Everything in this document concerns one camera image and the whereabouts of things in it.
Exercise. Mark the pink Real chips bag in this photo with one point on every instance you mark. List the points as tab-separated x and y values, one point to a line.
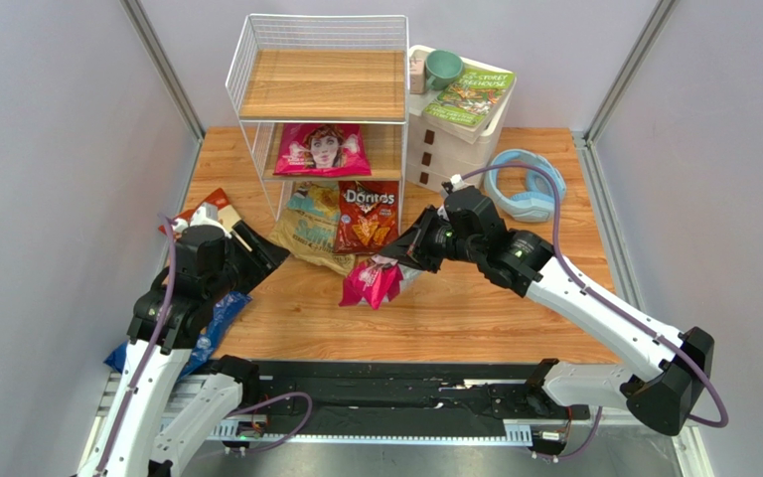
375	281
322	150

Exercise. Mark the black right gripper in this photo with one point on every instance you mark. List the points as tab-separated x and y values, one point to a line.
430	237

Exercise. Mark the tan kettle chips bag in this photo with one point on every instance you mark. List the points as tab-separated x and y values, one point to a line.
308	226

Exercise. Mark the green treehouse book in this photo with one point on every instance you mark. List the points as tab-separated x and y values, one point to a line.
470	100

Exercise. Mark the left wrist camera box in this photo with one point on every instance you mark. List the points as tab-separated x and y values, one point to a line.
204	215

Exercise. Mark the blue Doritos bag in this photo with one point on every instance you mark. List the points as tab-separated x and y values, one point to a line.
224	314

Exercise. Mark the light blue headphones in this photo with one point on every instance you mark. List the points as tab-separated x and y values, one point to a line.
544	188

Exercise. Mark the green mug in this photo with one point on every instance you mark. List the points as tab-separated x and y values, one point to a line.
442	68

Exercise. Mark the white wire wooden shelf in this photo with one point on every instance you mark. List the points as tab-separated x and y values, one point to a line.
336	69

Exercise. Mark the white drawer cabinet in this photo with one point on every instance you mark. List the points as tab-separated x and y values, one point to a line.
435	152

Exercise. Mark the red Doritos bag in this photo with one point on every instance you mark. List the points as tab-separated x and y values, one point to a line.
368	216

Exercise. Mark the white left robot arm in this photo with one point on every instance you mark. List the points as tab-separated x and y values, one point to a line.
132	442

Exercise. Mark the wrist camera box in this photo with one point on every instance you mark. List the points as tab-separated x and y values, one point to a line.
204	215
453	184

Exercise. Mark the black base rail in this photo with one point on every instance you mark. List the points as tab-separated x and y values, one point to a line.
406	402

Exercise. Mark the cream orange chips bag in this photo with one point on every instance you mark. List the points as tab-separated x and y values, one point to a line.
223	208

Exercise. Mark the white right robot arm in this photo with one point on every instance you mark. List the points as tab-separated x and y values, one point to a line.
662	371

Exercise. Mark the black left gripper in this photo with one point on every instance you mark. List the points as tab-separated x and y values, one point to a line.
262	257

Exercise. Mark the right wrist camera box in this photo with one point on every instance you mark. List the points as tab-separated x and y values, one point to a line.
453	184

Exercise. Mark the pink cube adapter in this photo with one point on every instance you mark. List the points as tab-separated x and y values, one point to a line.
417	73

